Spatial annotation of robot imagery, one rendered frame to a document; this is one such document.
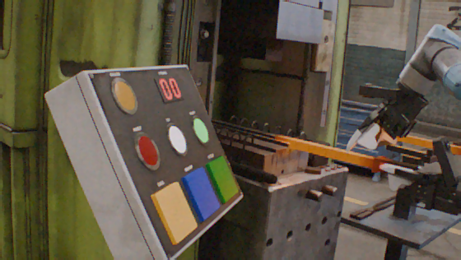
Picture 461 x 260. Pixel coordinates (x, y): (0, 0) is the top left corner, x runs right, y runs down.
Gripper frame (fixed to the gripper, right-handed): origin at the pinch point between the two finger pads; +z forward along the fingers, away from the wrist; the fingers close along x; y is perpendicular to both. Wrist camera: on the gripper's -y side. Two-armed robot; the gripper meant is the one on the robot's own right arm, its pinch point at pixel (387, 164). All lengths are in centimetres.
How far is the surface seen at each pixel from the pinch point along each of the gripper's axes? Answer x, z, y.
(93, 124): -72, 9, -13
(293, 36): -5.4, 27.4, -27.8
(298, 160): 2.7, 27.7, 5.4
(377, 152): 343, 162, 72
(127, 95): -66, 11, -16
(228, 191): -44.0, 10.0, 1.2
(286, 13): -9.3, 27.4, -33.3
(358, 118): 342, 188, 41
